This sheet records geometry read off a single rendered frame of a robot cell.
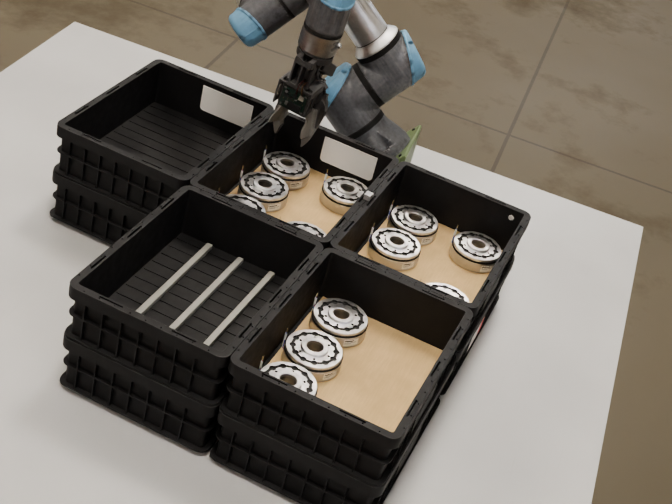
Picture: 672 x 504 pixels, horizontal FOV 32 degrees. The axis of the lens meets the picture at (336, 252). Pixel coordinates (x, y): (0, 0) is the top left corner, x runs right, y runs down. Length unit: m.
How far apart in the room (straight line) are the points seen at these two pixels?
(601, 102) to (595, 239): 2.49
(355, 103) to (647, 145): 2.59
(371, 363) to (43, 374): 0.58
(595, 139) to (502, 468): 2.99
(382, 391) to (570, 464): 0.41
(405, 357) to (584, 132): 3.02
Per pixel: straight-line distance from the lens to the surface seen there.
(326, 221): 2.39
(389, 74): 2.68
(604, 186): 4.67
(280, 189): 2.40
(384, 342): 2.12
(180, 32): 4.93
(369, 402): 1.99
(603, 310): 2.66
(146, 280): 2.13
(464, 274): 2.36
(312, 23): 2.15
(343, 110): 2.69
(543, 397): 2.35
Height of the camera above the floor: 2.14
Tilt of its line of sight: 34 degrees down
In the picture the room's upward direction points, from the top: 15 degrees clockwise
